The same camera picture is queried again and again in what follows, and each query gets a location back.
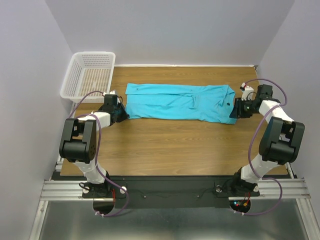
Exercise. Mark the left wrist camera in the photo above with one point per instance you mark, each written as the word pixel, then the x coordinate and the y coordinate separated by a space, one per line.
pixel 113 92

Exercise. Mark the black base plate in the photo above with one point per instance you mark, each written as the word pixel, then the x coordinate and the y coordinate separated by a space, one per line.
pixel 151 192

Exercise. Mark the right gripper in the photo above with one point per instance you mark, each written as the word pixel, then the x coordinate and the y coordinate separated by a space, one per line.
pixel 238 108

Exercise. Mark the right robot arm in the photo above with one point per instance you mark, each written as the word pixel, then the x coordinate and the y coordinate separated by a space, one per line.
pixel 280 143

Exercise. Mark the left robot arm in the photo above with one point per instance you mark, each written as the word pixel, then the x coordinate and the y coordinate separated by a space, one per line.
pixel 80 143

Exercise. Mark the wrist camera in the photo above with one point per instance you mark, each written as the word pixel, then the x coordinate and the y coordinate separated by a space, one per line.
pixel 247 92
pixel 113 92

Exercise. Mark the turquoise t shirt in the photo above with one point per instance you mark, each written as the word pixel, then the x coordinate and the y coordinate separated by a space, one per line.
pixel 211 103

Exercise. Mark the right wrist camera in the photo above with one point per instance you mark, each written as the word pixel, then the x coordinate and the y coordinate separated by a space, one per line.
pixel 247 92

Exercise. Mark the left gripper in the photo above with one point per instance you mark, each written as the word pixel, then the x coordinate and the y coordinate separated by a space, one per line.
pixel 121 113

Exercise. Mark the white plastic basket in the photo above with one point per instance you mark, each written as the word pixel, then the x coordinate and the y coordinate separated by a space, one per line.
pixel 88 71

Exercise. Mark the aluminium frame rail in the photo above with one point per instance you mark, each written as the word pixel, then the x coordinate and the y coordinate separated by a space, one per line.
pixel 177 174

